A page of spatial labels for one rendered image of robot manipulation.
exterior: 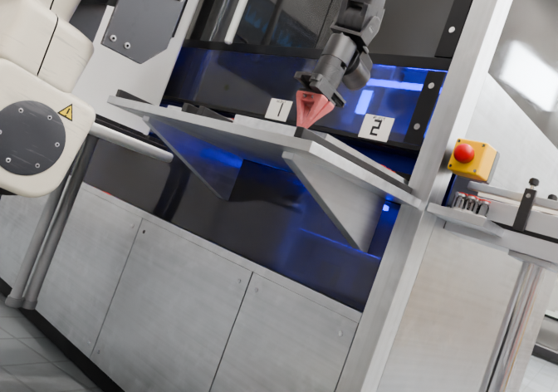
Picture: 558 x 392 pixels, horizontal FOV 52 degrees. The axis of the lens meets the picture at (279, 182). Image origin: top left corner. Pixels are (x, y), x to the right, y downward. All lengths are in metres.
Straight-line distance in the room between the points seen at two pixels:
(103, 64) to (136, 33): 0.96
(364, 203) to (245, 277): 0.44
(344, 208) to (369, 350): 0.31
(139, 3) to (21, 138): 0.26
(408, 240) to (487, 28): 0.50
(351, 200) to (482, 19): 0.50
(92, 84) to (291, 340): 0.96
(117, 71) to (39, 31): 1.03
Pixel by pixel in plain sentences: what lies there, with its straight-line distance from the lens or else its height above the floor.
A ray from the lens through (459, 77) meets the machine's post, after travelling 1.36.
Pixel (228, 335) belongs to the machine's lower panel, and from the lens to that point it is 1.57.
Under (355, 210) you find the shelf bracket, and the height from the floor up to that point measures 0.81.
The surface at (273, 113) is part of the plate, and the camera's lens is 1.64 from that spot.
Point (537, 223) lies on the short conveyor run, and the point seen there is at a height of 0.91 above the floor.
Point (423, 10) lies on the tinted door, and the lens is 1.51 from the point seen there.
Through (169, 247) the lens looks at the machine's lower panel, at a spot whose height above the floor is 0.53.
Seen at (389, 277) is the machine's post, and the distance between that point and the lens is 1.29.
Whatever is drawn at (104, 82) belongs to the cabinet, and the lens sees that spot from 1.86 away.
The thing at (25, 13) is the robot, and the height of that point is 0.88.
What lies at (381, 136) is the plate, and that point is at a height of 1.00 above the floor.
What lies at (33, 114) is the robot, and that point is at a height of 0.76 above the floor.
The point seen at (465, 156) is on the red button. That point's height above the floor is 0.99.
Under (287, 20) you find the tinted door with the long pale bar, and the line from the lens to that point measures 1.78.
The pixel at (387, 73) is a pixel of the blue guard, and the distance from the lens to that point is 1.46.
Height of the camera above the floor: 0.75
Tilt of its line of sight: 3 degrees up
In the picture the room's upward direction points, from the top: 20 degrees clockwise
